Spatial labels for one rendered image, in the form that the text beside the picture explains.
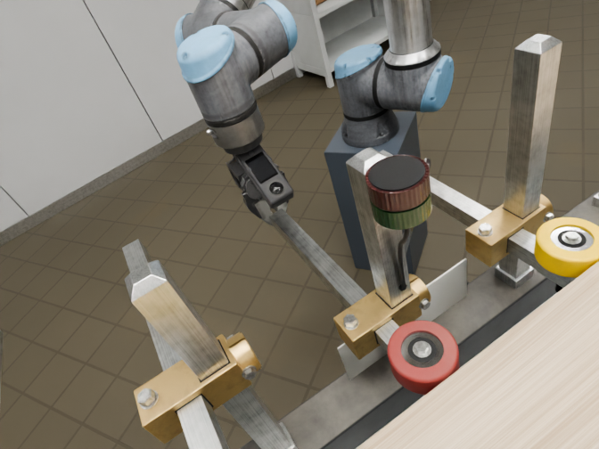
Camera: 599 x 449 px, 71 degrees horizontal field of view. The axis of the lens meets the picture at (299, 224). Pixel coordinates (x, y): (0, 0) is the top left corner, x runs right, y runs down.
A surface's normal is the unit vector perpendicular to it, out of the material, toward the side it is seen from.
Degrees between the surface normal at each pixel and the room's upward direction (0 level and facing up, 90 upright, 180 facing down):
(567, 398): 0
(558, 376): 0
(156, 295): 90
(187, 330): 90
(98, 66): 90
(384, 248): 90
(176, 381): 0
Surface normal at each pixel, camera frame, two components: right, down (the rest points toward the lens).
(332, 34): 0.56, 0.44
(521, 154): -0.84, 0.51
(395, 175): -0.26, -0.71
